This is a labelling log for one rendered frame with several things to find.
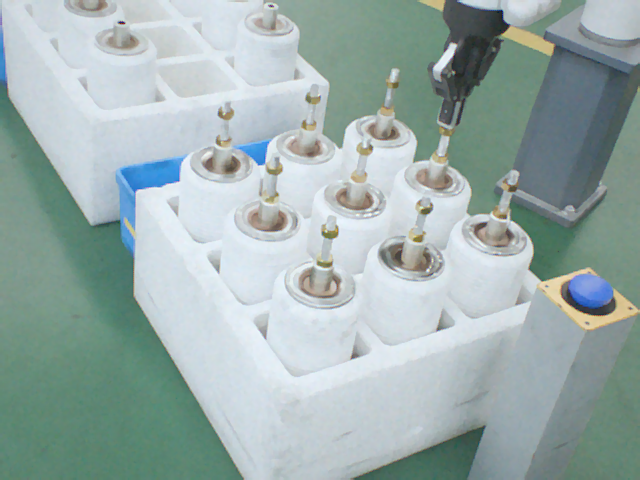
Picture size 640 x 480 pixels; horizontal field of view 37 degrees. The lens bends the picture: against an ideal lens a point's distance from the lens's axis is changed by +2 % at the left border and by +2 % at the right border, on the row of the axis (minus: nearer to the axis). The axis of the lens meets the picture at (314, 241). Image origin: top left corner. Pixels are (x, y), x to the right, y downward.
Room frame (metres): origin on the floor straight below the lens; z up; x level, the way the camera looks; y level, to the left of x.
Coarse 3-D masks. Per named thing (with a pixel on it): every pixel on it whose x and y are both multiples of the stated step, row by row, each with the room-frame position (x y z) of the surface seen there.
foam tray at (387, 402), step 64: (192, 256) 0.85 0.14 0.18; (192, 320) 0.81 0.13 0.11; (256, 320) 0.77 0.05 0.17; (448, 320) 0.82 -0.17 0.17; (512, 320) 0.83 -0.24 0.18; (192, 384) 0.80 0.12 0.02; (256, 384) 0.69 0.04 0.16; (320, 384) 0.68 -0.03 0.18; (384, 384) 0.72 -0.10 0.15; (448, 384) 0.78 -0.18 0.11; (256, 448) 0.67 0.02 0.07; (320, 448) 0.68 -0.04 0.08; (384, 448) 0.74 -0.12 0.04
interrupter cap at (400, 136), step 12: (360, 120) 1.10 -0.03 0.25; (372, 120) 1.10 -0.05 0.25; (396, 120) 1.11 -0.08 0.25; (360, 132) 1.07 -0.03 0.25; (372, 132) 1.08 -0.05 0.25; (396, 132) 1.09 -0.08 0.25; (408, 132) 1.09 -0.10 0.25; (372, 144) 1.05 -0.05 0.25; (384, 144) 1.05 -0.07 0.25; (396, 144) 1.05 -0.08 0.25
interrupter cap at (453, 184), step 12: (408, 168) 1.00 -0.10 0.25; (420, 168) 1.00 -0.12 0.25; (408, 180) 0.97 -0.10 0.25; (420, 180) 0.98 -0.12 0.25; (444, 180) 0.99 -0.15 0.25; (456, 180) 0.99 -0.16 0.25; (420, 192) 0.95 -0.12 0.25; (432, 192) 0.96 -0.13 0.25; (444, 192) 0.96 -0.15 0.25; (456, 192) 0.96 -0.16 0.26
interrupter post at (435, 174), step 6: (432, 162) 0.98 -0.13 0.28; (432, 168) 0.98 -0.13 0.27; (438, 168) 0.98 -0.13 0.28; (444, 168) 0.98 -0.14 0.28; (426, 174) 0.99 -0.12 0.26; (432, 174) 0.98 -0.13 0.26; (438, 174) 0.98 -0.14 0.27; (444, 174) 0.98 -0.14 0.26; (426, 180) 0.98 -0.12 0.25; (432, 180) 0.98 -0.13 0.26; (438, 180) 0.98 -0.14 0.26
